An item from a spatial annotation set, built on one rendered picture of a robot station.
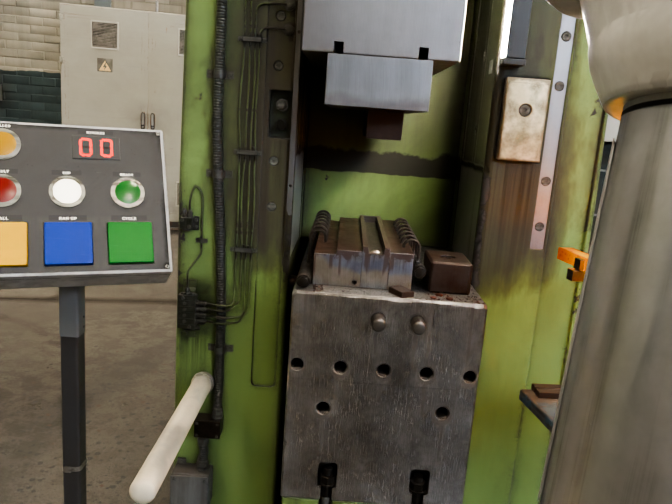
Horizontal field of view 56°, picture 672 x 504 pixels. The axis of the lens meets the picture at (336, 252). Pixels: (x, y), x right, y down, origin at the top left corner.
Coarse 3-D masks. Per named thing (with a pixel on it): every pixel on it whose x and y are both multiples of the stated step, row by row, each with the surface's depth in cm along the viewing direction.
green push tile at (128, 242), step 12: (108, 228) 109; (120, 228) 110; (132, 228) 110; (144, 228) 111; (108, 240) 108; (120, 240) 109; (132, 240) 110; (144, 240) 111; (108, 252) 108; (120, 252) 108; (132, 252) 109; (144, 252) 110
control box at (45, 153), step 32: (0, 128) 107; (32, 128) 110; (64, 128) 112; (96, 128) 114; (0, 160) 106; (32, 160) 108; (64, 160) 110; (96, 160) 112; (128, 160) 115; (160, 160) 117; (32, 192) 106; (96, 192) 111; (160, 192) 115; (32, 224) 105; (96, 224) 109; (160, 224) 113; (32, 256) 103; (96, 256) 107; (160, 256) 112; (0, 288) 106
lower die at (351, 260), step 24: (360, 216) 164; (336, 240) 140; (360, 240) 137; (384, 240) 133; (336, 264) 126; (360, 264) 126; (384, 264) 126; (408, 264) 126; (384, 288) 127; (408, 288) 127
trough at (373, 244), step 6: (366, 222) 164; (372, 222) 164; (366, 228) 155; (372, 228) 155; (378, 228) 152; (366, 234) 139; (372, 234) 147; (378, 234) 148; (372, 240) 140; (378, 240) 140; (372, 246) 133; (378, 246) 134; (384, 246) 128; (372, 252) 127; (384, 252) 126
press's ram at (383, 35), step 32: (320, 0) 116; (352, 0) 116; (384, 0) 116; (416, 0) 116; (448, 0) 116; (320, 32) 117; (352, 32) 117; (384, 32) 117; (416, 32) 117; (448, 32) 117; (320, 64) 146; (448, 64) 123
